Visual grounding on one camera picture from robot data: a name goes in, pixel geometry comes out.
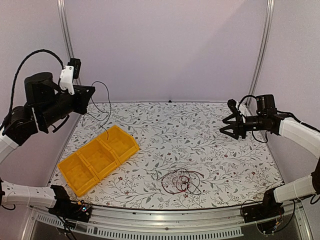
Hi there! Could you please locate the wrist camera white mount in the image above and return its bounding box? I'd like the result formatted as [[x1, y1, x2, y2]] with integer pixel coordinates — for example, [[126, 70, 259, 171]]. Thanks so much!
[[227, 99, 251, 117], [58, 58, 81, 95]]

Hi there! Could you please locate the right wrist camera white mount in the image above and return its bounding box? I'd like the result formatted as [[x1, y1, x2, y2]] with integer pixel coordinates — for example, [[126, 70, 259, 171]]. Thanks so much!
[[227, 99, 251, 117]]

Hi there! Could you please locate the aluminium right corner post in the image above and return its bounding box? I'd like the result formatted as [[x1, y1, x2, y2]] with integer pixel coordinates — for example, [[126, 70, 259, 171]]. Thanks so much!
[[248, 0, 275, 95]]

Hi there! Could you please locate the floral patterned table mat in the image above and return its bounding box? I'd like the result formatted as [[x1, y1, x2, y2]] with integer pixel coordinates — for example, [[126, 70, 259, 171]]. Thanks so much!
[[63, 102, 283, 210]]

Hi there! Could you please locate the black braided camera cable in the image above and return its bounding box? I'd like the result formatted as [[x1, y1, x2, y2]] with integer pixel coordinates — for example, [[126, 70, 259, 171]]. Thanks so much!
[[0, 49, 65, 131], [238, 94, 258, 106]]

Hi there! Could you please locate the yellow divided plastic bin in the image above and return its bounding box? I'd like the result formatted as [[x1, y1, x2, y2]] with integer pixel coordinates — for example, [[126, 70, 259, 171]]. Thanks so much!
[[57, 125, 140, 197]]

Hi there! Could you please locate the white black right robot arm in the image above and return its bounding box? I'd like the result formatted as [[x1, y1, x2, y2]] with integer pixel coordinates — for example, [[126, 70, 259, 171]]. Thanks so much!
[[219, 94, 320, 218]]

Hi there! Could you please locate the red thin cable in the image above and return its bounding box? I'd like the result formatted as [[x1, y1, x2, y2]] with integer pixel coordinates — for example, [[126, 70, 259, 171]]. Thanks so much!
[[161, 171, 205, 195]]

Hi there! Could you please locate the aluminium corner post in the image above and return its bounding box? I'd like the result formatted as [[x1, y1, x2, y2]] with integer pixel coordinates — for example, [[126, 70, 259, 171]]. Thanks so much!
[[56, 0, 81, 99], [248, 0, 275, 95]]

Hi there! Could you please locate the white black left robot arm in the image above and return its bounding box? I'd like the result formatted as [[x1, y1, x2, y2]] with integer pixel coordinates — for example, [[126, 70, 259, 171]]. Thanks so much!
[[0, 72, 96, 217]]

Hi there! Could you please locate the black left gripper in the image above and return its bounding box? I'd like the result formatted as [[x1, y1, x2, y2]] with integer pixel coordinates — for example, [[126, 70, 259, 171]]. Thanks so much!
[[38, 84, 95, 128]]

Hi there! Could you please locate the black braided left camera cable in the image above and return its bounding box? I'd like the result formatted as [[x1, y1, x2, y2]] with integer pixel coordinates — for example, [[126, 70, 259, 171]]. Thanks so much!
[[0, 49, 65, 131]]

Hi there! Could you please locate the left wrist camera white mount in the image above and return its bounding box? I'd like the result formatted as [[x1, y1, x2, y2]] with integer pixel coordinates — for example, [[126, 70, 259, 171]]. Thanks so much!
[[58, 58, 81, 95]]

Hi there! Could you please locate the left arm base electronics board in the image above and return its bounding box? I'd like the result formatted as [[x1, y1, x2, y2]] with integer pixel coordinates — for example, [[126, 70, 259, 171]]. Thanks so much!
[[48, 199, 93, 223]]

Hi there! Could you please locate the aluminium front frame rail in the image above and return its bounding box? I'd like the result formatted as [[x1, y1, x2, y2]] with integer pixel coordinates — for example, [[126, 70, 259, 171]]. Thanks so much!
[[22, 201, 313, 240]]

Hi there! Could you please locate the aluminium left corner post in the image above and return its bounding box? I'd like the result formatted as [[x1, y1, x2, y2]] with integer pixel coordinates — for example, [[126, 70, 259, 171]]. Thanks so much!
[[56, 0, 81, 99]]

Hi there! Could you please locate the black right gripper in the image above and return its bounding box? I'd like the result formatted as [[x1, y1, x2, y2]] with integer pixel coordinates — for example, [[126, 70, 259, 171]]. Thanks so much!
[[220, 113, 267, 140]]

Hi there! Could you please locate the black braided right camera cable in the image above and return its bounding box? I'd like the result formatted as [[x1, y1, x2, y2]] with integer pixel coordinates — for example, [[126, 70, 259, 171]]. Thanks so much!
[[238, 94, 258, 106]]

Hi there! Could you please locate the right arm base electronics board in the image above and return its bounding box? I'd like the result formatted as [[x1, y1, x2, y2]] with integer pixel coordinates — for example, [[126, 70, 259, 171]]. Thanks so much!
[[240, 200, 296, 236]]

